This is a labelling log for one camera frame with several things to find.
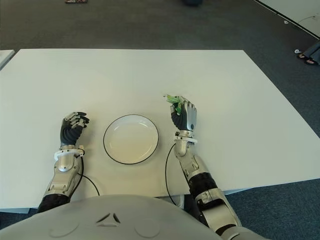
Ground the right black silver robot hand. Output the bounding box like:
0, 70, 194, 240
169, 94, 198, 133

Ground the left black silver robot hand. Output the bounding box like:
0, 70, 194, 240
59, 111, 91, 146

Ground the white plate with black rim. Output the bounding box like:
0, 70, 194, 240
103, 114, 160, 166

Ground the grey robot torso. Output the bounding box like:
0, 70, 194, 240
0, 194, 222, 240

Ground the person's jeans leg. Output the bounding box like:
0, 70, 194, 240
303, 40, 320, 59

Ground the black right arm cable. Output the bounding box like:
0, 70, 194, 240
164, 143, 184, 207

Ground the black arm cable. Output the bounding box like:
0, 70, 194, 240
74, 149, 101, 197
164, 143, 184, 207

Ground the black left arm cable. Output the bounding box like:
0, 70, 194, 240
74, 149, 101, 197

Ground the thin wire on white table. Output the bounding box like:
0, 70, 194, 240
298, 15, 317, 25

